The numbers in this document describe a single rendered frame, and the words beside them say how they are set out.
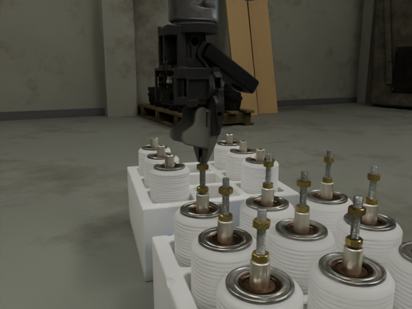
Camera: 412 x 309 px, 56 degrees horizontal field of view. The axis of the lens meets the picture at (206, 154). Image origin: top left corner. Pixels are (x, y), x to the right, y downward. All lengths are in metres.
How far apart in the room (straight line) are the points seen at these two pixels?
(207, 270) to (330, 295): 0.16
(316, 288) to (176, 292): 0.20
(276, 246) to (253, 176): 0.42
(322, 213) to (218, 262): 0.26
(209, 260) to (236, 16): 3.78
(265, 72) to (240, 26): 0.55
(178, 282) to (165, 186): 0.35
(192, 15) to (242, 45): 3.56
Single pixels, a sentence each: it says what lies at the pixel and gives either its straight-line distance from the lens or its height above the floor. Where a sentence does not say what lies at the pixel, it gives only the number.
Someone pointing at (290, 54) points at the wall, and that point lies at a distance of 5.08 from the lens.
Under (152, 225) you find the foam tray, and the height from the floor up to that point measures 0.14.
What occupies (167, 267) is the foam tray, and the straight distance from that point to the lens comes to 0.63.
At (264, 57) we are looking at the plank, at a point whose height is 0.59.
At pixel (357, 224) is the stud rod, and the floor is 0.31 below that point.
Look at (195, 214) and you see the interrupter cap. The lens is 0.63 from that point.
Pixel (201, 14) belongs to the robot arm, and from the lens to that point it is 0.57.
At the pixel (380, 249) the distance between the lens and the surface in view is 0.63.
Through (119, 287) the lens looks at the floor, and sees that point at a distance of 0.94.
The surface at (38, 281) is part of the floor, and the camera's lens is 1.02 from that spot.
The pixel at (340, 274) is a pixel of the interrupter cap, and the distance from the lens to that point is 0.49.
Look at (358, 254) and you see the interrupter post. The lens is 0.49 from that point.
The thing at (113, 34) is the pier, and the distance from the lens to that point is 3.99.
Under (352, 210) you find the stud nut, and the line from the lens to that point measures 0.47.
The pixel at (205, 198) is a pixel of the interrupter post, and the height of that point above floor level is 0.27.
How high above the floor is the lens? 0.49
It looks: 13 degrees down
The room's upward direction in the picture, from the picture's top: straight up
